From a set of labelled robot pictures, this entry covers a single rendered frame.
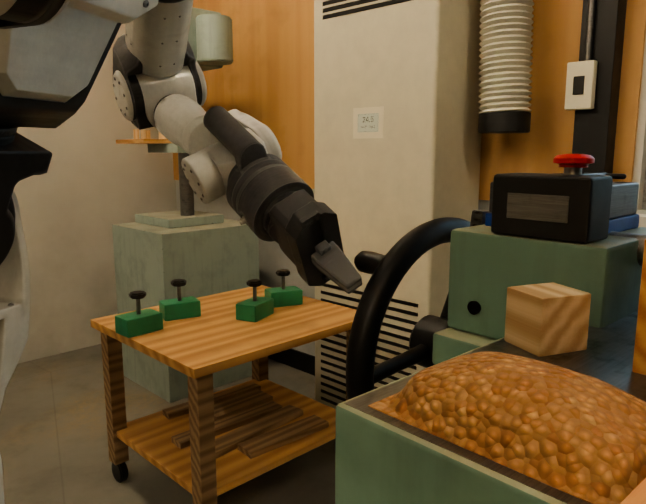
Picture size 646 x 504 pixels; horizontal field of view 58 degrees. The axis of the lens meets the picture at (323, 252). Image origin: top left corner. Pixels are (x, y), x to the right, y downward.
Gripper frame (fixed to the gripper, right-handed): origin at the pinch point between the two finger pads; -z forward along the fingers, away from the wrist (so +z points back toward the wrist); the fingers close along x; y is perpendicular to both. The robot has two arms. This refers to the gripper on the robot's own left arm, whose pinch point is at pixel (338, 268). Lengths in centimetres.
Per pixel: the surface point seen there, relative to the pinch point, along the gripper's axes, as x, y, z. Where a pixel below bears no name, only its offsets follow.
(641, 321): 21.7, 3.8, -28.0
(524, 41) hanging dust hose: -54, 106, 61
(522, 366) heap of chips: 26.8, -5.6, -26.9
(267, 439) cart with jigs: -112, -15, 35
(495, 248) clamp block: 13.1, 6.7, -15.1
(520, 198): 17.0, 9.2, -14.8
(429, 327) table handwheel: -5.2, 4.6, -9.8
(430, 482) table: 26.0, -12.3, -28.0
